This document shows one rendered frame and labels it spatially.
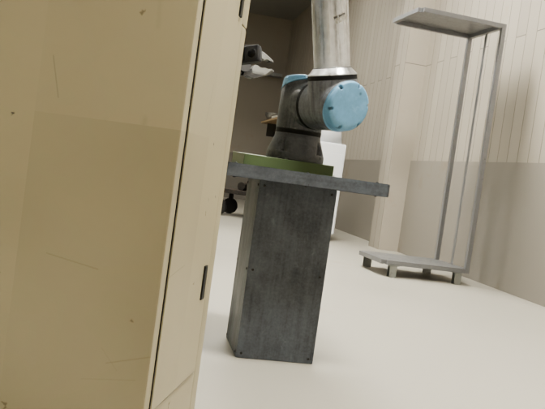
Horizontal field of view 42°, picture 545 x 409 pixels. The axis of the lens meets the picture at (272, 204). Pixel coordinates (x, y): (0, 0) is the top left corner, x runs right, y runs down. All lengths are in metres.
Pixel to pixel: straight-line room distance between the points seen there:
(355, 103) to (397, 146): 4.84
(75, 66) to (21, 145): 0.17
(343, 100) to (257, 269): 0.58
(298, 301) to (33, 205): 1.12
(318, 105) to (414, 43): 5.01
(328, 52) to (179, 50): 0.93
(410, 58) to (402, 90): 0.32
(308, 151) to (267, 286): 0.44
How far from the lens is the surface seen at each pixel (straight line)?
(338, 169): 7.03
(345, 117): 2.10
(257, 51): 1.95
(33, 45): 1.36
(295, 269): 2.22
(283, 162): 2.17
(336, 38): 2.12
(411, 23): 5.42
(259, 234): 2.18
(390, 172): 6.92
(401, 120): 6.96
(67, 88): 1.32
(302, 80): 2.25
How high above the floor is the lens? 0.58
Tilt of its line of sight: 2 degrees down
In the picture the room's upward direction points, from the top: 8 degrees clockwise
